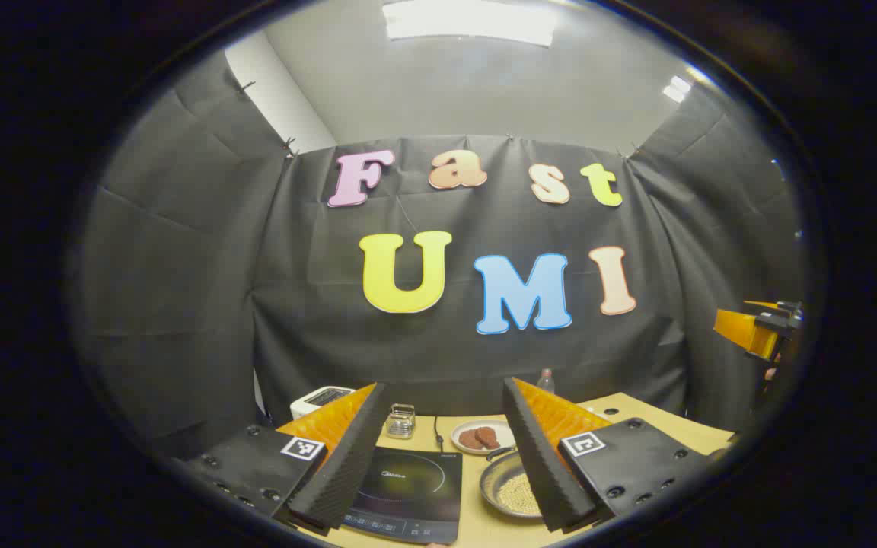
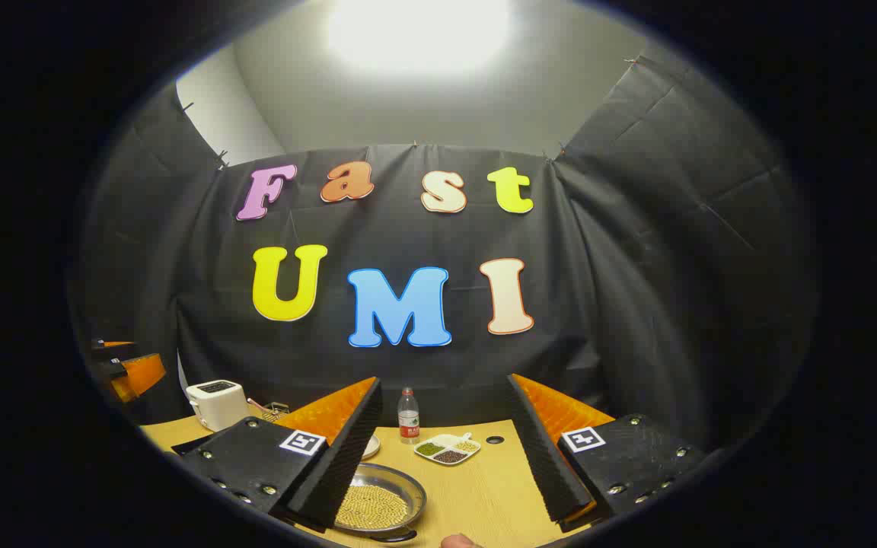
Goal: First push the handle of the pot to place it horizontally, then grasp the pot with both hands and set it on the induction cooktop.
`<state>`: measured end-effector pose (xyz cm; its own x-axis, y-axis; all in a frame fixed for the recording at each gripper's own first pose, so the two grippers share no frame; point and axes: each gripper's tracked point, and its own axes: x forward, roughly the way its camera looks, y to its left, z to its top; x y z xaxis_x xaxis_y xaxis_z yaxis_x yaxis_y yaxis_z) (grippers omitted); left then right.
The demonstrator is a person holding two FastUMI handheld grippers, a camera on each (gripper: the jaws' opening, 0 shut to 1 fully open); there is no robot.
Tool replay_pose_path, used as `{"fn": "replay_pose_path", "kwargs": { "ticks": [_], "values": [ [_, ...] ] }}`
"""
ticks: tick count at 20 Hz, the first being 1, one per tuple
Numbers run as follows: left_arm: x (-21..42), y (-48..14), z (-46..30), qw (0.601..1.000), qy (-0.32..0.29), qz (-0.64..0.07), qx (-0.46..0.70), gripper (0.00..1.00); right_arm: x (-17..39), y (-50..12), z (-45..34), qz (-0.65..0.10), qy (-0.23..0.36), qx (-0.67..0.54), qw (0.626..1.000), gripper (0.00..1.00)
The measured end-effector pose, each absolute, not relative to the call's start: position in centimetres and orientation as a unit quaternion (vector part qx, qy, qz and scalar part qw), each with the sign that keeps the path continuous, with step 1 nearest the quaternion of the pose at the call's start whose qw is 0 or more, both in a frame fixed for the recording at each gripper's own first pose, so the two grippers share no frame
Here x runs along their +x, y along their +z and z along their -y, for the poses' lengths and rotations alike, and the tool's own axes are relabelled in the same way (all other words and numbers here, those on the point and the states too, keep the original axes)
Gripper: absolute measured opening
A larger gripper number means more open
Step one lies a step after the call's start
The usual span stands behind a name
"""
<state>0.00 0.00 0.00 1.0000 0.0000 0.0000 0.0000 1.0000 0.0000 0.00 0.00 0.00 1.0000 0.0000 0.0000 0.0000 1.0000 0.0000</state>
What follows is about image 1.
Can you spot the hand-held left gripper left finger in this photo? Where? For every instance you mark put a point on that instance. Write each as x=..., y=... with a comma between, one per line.
x=347, y=464

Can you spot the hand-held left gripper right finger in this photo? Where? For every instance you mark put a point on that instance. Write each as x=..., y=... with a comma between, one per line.
x=541, y=464

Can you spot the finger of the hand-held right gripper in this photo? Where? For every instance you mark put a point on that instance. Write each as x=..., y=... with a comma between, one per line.
x=743, y=331

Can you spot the black induction cooktop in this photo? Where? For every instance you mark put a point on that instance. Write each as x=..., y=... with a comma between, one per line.
x=416, y=487

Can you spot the heap of soybeans in pot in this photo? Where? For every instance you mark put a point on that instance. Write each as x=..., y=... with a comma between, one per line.
x=521, y=496

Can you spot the brown meat patty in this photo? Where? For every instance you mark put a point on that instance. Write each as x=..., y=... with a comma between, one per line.
x=469, y=439
x=489, y=436

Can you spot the white toaster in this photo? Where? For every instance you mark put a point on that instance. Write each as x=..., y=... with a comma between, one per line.
x=313, y=402

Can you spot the white round plate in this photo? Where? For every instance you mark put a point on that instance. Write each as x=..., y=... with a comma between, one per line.
x=463, y=445

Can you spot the clear plastic water bottle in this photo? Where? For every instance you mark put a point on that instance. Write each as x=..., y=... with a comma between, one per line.
x=546, y=382

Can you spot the black backdrop cloth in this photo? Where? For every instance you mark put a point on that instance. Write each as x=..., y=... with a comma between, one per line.
x=294, y=320

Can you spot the small ceiling light panel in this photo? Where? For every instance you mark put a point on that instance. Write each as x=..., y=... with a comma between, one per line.
x=677, y=88

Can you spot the large ceiling light panel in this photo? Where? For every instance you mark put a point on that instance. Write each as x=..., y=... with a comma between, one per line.
x=469, y=19

